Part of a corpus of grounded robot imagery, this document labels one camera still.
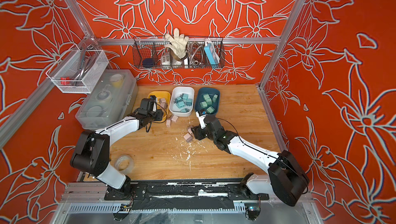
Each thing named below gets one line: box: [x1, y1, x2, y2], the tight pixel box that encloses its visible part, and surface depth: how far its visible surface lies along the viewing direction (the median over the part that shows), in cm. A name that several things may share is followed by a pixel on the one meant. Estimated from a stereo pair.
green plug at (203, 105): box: [199, 101, 208, 109], surface depth 106 cm
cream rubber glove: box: [163, 27, 190, 59], surface depth 92 cm
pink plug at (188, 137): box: [183, 132, 193, 143], surface depth 92 cm
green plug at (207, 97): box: [203, 93, 212, 103], surface depth 112 cm
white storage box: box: [169, 86, 195, 118], surface depth 109 cm
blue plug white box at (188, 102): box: [185, 98, 193, 107], surface depth 109 cm
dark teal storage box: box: [195, 87, 221, 115], surface depth 109 cm
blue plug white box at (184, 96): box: [179, 92, 189, 101], surface depth 112 cm
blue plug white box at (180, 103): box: [175, 99, 186, 108], surface depth 106 cm
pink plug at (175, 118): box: [171, 115, 179, 123], surface depth 100 cm
